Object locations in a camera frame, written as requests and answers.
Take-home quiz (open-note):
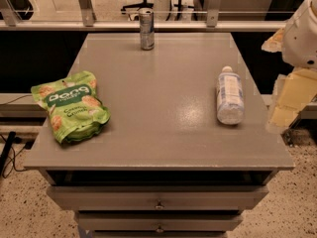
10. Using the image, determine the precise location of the green rice chip bag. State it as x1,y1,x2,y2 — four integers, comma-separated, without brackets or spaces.
31,70,111,144

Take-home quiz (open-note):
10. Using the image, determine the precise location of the grey drawer cabinet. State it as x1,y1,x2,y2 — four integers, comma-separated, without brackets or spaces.
25,33,293,238

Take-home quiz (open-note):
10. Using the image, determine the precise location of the silver drink can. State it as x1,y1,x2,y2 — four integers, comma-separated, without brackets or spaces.
139,8,155,51

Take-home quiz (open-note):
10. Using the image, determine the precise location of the black bar on floor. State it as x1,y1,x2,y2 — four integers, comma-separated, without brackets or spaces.
0,131,16,176

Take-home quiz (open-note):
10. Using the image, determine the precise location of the blue plastic water bottle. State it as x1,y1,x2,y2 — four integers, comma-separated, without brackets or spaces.
217,66,245,125

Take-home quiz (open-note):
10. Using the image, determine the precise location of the black cable on floor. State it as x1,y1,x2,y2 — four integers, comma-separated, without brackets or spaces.
0,134,34,179

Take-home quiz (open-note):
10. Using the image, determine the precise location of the drawer knob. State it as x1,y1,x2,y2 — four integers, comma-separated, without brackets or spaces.
155,200,164,210
156,225,164,233

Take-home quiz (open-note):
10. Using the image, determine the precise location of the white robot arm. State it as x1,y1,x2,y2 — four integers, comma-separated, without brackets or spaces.
262,0,317,129

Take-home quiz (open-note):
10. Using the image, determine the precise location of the metal railing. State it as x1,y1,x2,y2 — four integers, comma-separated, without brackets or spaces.
0,0,286,32

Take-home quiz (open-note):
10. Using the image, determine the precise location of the upper drawer knob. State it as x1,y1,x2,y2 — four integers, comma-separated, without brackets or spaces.
155,200,164,210

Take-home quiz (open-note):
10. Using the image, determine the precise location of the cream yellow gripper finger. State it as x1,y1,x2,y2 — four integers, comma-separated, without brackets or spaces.
266,67,317,129

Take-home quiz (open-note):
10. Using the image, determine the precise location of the lower drawer knob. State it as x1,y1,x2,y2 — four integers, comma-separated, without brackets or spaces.
156,225,164,233

